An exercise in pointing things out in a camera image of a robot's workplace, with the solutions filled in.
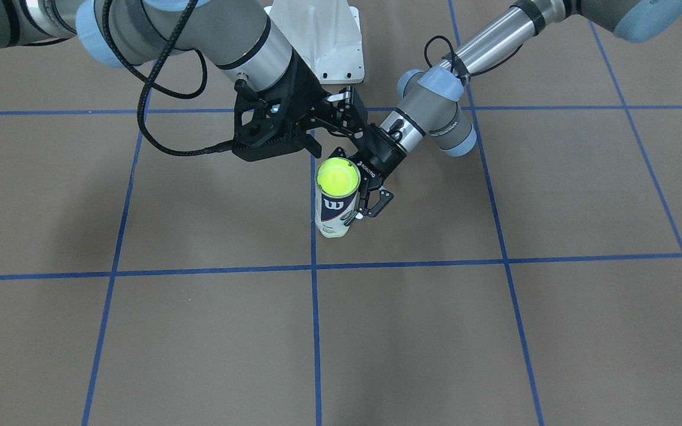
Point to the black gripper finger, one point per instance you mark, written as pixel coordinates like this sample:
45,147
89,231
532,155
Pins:
355,132
352,216
312,145
384,199

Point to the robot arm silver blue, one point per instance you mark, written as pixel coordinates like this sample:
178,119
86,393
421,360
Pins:
429,98
139,36

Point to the white tennis ball can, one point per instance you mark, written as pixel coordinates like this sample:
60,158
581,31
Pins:
329,211

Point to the black camera mount wrist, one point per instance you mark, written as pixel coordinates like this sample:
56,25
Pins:
272,122

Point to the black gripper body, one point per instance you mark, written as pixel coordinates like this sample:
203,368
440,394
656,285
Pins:
383,154
307,94

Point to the yellow tennis ball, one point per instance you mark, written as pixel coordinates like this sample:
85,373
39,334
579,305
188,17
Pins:
338,177

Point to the white pedestal column base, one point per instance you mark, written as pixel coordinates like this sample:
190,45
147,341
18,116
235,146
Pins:
327,34

